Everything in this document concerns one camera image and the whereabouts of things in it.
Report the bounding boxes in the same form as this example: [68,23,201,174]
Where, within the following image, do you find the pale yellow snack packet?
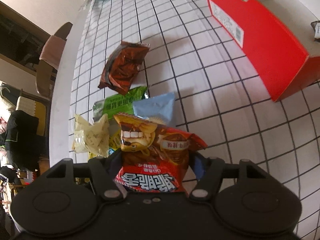
[72,114,110,157]

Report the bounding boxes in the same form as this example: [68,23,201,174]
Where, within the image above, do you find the dark crinkled snack packet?
[310,21,320,42]

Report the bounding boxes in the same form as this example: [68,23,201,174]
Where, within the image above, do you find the yellow cartoon snack packet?
[108,128,121,155]

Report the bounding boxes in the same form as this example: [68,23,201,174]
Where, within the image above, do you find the brown foil snack packet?
[98,41,150,95]

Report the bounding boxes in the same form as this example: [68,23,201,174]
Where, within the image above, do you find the black jacket on chair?
[4,110,40,172]

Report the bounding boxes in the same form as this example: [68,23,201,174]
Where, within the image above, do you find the wooden chair with pink cushion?
[35,22,73,99]

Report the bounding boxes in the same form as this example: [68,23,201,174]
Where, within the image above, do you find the light blue snack packet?
[132,92,176,127]

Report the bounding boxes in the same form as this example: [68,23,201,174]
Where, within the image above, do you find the green snack packet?
[92,86,149,122]

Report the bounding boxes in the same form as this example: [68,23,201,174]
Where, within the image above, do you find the red white cardboard box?
[207,0,319,101]

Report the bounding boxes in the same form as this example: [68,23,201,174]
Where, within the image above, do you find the red cartoon snack bag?
[114,113,207,192]

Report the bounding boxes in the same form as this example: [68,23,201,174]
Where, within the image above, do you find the checkered white tablecloth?
[68,0,320,240]

